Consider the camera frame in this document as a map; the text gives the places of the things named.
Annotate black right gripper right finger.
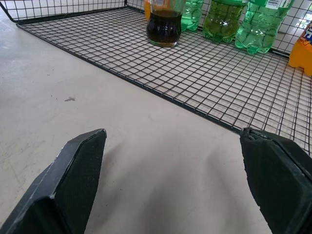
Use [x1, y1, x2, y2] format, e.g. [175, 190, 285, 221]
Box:
[239, 127, 312, 234]

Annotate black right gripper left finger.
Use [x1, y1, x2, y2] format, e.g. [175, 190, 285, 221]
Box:
[0, 128, 107, 234]

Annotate orange soda bottle blue label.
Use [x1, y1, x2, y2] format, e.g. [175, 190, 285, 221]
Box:
[287, 19, 312, 78]

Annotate large green plastic soda bottle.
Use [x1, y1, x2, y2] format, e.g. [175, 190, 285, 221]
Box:
[234, 0, 295, 55]

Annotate yellow-green plastic soda bottle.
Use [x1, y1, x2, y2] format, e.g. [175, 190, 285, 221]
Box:
[202, 0, 248, 43]

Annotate slim green plastic bottle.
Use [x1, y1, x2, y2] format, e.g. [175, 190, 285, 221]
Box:
[180, 0, 204, 32]

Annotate glass bottle of dark cola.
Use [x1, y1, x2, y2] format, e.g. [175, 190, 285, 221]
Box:
[146, 0, 187, 48]

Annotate orange plastic soda bottle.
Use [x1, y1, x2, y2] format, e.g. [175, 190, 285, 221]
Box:
[144, 0, 152, 21]

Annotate black wire mesh rack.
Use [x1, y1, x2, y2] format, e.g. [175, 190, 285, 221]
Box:
[0, 0, 312, 159]

